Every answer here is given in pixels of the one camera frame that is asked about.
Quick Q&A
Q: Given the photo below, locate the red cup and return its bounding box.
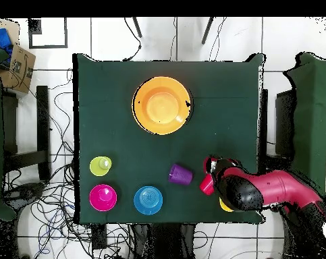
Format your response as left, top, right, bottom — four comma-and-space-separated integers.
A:
199, 173, 215, 197

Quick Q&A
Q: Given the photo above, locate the purple cup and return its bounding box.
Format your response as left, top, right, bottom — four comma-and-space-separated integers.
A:
167, 163, 194, 186

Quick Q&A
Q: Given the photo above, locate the large orange bowl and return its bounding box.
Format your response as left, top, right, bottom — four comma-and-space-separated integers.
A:
131, 76, 192, 136

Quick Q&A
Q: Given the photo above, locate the dark green tablecloth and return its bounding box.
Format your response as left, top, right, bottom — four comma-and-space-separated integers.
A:
72, 53, 267, 225

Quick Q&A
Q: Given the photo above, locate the orange yellow cup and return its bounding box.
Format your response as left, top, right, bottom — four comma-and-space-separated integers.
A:
219, 196, 235, 213

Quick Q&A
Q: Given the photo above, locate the small blue bowl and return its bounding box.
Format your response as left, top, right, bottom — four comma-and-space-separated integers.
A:
133, 185, 164, 216

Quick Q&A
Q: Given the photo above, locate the small red bowl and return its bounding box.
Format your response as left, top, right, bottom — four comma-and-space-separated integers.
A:
88, 183, 118, 212

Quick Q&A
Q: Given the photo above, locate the pale yellow translucent cup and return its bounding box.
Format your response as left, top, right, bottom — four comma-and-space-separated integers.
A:
89, 155, 113, 177

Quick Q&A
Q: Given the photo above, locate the black power strip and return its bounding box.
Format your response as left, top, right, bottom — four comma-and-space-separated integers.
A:
91, 223, 107, 250

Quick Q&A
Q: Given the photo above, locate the black tripod leg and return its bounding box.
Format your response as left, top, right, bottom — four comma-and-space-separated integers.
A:
132, 17, 143, 38
200, 17, 215, 45

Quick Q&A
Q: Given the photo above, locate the black metal stand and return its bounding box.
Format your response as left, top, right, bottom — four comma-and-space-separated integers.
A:
1, 85, 51, 182

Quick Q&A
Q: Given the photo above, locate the black floor device with knob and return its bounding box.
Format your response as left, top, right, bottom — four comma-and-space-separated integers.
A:
4, 182, 46, 206

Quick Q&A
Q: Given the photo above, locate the cardboard box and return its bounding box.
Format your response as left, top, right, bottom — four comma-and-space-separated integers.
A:
0, 43, 37, 94

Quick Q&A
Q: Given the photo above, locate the flat cardboard sheet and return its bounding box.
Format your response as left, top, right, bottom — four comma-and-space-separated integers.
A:
0, 18, 21, 45

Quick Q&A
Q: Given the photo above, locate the blue bag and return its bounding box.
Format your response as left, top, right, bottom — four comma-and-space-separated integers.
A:
0, 28, 14, 64

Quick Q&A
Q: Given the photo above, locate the black cable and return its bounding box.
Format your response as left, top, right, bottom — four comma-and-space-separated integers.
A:
123, 17, 142, 62

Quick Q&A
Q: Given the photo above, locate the tangle of floor cables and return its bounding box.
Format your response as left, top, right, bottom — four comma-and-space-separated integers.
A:
1, 68, 136, 259

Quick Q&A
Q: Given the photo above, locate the black square floor frame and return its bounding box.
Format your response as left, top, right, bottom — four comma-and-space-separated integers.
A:
27, 17, 69, 50

